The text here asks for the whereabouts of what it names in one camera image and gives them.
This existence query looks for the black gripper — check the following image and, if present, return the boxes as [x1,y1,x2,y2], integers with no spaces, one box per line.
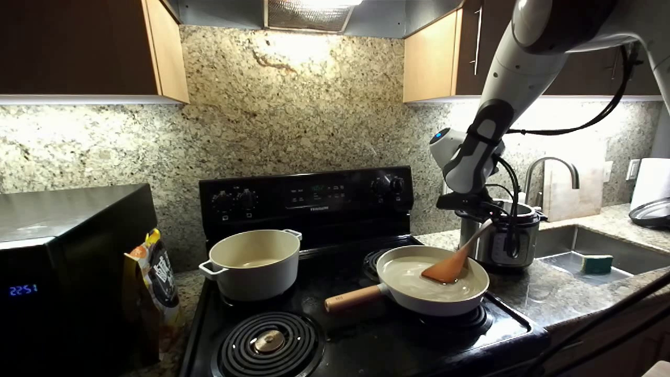
[435,191,507,235]

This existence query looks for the wooden spatula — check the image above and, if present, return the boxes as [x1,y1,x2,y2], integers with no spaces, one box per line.
[422,221,491,282]

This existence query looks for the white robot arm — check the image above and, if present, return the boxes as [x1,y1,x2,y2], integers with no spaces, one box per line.
[435,0,670,214]

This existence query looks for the stainless pressure cooker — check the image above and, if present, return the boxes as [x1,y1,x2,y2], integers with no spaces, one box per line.
[457,200,545,269]

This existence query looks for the steel sink basin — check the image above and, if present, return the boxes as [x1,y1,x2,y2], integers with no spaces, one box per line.
[537,226,670,285]

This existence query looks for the chrome kitchen faucet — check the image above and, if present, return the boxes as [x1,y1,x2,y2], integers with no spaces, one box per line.
[524,154,580,207]

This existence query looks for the black electric stove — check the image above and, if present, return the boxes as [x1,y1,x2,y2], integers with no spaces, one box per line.
[179,165,549,377]

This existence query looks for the green sponge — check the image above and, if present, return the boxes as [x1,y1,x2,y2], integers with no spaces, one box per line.
[583,256,613,274]

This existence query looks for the right upper wooden cabinet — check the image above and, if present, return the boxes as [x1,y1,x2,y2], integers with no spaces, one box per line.
[402,0,663,102]

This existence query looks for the wooden cabinet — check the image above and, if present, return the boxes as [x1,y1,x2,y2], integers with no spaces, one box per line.
[0,0,189,104]
[402,0,663,102]

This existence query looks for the dark object on counter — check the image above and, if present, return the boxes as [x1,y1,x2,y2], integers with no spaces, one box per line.
[629,196,670,230]

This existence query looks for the range hood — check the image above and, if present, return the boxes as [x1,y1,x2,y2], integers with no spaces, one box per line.
[161,0,465,40]

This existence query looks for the snack bag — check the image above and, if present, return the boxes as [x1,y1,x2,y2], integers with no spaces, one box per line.
[122,227,179,328]

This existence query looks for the black microwave oven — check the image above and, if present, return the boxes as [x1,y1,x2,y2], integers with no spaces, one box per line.
[0,185,157,377]

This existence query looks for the left upper wooden cabinet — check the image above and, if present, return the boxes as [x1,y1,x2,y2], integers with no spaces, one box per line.
[0,0,189,104]

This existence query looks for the cream frying pan wooden handle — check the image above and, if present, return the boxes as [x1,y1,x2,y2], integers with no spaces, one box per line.
[326,245,491,315]

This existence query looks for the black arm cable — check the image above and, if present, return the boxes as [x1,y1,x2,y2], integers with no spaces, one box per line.
[489,42,646,260]

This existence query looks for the cream pot with handles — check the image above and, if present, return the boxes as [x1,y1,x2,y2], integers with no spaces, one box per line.
[200,227,301,301]

